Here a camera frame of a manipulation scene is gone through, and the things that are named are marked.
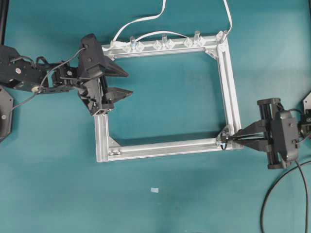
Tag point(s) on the silver aluminium extrusion frame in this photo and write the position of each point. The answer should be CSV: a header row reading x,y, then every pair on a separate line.
x,y
216,46

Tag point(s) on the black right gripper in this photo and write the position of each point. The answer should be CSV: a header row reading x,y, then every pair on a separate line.
x,y
280,131

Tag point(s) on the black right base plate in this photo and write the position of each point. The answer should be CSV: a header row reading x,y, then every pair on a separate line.
x,y
307,104

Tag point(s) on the clear peg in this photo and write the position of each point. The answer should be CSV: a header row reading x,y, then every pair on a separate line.
x,y
164,41
132,43
196,38

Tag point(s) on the clear peg right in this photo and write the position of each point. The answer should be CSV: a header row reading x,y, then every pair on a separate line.
x,y
196,38

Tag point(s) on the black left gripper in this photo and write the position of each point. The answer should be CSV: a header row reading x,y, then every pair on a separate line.
x,y
93,66

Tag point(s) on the black vertical frame post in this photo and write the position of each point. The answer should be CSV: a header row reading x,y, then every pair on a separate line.
x,y
4,6

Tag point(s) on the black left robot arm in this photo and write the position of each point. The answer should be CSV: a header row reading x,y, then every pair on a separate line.
x,y
40,77

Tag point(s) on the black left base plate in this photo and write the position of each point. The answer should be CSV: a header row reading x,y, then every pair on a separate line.
x,y
6,105

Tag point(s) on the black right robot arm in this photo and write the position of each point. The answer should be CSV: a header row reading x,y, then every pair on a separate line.
x,y
304,129

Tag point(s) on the black string loop clip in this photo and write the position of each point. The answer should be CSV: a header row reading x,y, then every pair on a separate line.
x,y
223,139

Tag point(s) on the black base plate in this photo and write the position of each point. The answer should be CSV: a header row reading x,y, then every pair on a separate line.
x,y
6,105
307,104

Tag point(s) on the clear peg middle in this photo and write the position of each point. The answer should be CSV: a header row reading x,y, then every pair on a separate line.
x,y
164,41

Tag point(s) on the clear peg left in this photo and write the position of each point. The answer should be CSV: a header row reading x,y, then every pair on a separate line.
x,y
132,43

